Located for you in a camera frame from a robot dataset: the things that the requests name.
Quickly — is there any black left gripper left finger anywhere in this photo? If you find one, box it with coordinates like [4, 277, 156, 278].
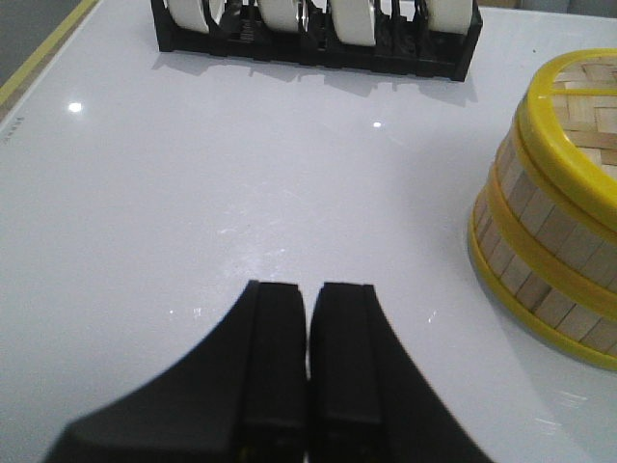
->
[46, 281, 307, 462]

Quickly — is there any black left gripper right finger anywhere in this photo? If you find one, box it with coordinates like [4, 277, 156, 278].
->
[308, 283, 490, 462]

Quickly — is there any bamboo steamer tier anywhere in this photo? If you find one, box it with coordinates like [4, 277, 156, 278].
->
[496, 135, 616, 292]
[469, 188, 616, 370]

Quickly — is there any woven bamboo steamer lid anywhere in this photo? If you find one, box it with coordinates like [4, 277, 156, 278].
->
[518, 48, 616, 231]

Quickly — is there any black bowl rack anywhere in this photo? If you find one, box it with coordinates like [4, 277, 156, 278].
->
[151, 0, 483, 81]

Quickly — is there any white bowl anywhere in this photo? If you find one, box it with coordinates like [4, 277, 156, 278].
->
[426, 0, 473, 35]
[167, 0, 209, 34]
[257, 0, 299, 33]
[329, 0, 376, 47]

